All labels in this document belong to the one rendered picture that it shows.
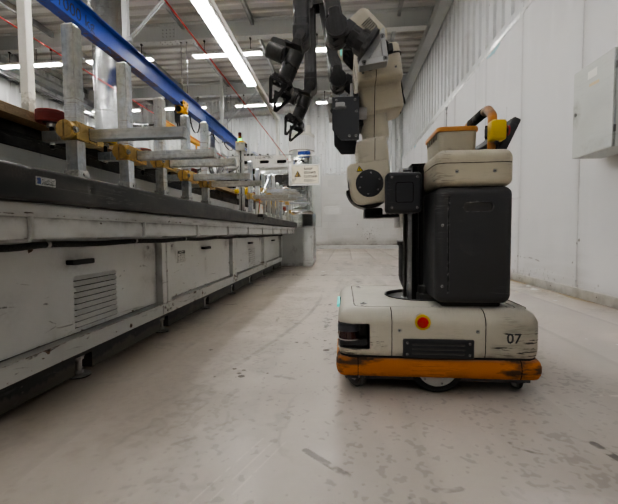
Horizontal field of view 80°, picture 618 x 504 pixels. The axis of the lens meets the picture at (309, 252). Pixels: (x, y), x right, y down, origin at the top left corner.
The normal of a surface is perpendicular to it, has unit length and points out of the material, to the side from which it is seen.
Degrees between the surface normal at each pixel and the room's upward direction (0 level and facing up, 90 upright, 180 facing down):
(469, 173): 90
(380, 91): 90
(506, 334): 90
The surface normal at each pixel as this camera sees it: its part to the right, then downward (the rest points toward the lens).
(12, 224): 1.00, 0.00
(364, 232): -0.09, 0.05
